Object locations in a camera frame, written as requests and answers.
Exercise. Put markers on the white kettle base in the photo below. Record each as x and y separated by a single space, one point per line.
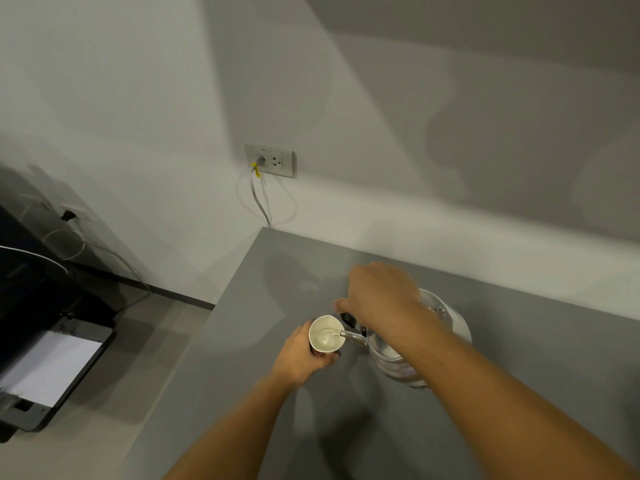
456 322

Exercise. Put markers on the person's left hand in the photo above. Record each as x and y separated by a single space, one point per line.
295 359

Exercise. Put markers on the glass electric kettle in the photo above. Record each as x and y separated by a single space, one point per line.
390 357

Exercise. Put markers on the person's left thumb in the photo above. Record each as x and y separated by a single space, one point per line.
303 331

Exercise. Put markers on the person's right hand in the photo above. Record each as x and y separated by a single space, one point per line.
382 299

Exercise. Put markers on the white paper sheet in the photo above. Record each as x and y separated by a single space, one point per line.
47 367

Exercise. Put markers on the grey power plug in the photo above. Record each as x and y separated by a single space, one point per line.
260 159

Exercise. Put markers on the black printer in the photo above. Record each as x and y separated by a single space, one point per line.
35 304

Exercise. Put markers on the person's left forearm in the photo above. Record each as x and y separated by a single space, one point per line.
227 429

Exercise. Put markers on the white paper cup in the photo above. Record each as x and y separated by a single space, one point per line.
326 335

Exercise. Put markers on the black power plug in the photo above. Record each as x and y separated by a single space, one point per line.
68 215

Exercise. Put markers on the person's right forearm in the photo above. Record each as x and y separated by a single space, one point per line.
500 409

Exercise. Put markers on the person's right fingers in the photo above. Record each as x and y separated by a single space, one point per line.
352 305

